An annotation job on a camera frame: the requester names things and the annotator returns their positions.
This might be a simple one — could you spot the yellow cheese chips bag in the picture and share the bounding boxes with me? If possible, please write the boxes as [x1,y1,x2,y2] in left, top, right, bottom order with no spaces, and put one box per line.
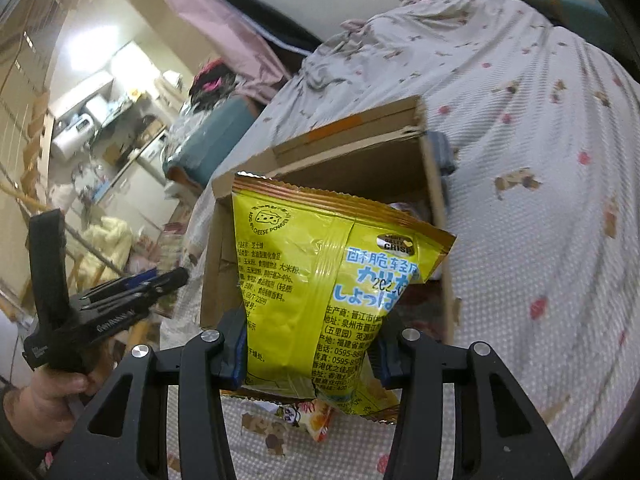
[232,172,454,416]

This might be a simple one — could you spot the teal pillow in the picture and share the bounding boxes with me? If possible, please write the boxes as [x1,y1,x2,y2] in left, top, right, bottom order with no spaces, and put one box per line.
[521,0,623,54]

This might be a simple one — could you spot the white water heater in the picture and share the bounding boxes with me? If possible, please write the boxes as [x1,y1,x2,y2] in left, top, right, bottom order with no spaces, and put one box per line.
[51,114,96,162]

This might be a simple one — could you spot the orange cartoon snack bag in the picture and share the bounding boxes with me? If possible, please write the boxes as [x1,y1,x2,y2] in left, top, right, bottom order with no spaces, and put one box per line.
[277,399,334,442]

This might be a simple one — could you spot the pink hanging cloth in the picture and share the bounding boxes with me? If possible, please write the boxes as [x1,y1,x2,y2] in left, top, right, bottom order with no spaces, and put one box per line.
[164,0,291,104]

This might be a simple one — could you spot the white kitchen cabinet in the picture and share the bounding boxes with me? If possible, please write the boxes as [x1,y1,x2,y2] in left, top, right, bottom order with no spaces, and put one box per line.
[98,142,179,234]

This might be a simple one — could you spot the person's left hand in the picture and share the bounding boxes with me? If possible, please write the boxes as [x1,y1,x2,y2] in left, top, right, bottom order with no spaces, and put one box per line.
[2,366,112,450]

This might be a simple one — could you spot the teal folded blanket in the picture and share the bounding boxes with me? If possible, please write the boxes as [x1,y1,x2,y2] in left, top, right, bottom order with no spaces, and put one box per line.
[162,94,262,194]

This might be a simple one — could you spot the pile of clothes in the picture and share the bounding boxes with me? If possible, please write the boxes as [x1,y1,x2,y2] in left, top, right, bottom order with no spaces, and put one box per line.
[189,58,236,110]

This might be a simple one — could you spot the yellow quilt bundle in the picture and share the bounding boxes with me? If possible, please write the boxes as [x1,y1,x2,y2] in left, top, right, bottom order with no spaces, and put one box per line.
[77,216,134,289]

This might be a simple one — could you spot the brown cardboard box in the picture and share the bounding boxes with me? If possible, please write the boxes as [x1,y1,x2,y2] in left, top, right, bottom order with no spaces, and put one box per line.
[198,94,457,411]

